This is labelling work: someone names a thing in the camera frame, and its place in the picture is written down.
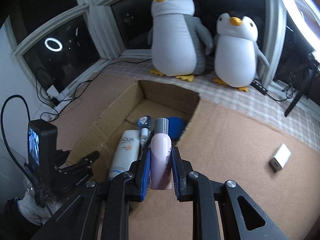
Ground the pink lotion bottle grey cap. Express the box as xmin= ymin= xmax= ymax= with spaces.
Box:
xmin=150 ymin=118 xmax=172 ymax=190

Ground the brown cardboard box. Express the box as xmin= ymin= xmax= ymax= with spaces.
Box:
xmin=68 ymin=80 xmax=200 ymax=183

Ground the clear hand sanitizer bottle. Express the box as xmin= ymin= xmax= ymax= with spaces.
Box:
xmin=137 ymin=115 xmax=152 ymax=147

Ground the white sunscreen tube blue cap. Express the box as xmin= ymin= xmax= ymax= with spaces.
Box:
xmin=108 ymin=129 xmax=140 ymax=180

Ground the blue round lid container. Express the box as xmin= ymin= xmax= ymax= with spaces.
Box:
xmin=168 ymin=116 xmax=188 ymax=141

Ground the white power strip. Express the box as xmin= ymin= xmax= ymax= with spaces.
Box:
xmin=47 ymin=85 xmax=73 ymax=113

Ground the black multi-port hub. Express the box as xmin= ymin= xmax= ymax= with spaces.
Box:
xmin=251 ymin=80 xmax=268 ymax=95

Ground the large grey white penguin plush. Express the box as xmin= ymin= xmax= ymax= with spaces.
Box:
xmin=148 ymin=0 xmax=214 ymax=82

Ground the small grey white penguin plush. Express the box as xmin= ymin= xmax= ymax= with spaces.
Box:
xmin=214 ymin=13 xmax=270 ymax=92

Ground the black tripod stand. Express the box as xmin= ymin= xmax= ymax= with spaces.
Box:
xmin=284 ymin=50 xmax=319 ymax=117

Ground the black phone on mount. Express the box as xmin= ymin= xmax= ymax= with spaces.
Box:
xmin=28 ymin=119 xmax=57 ymax=187

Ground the white usb wall charger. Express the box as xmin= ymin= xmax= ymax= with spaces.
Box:
xmin=269 ymin=143 xmax=291 ymax=172

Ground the white ring light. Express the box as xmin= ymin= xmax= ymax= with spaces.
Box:
xmin=282 ymin=0 xmax=319 ymax=61

